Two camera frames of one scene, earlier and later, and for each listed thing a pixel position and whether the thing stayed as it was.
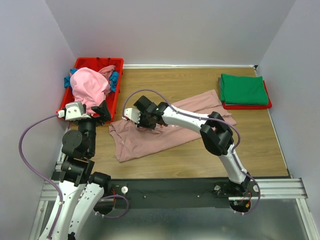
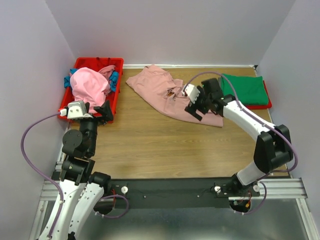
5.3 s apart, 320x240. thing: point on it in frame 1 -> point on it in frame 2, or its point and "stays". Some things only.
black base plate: (183, 193) stays
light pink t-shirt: (90, 87) stays
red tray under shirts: (269, 105) stays
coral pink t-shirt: (107, 71) stays
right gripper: (141, 125) -> (192, 108)
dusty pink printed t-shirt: (130, 141) -> (160, 85)
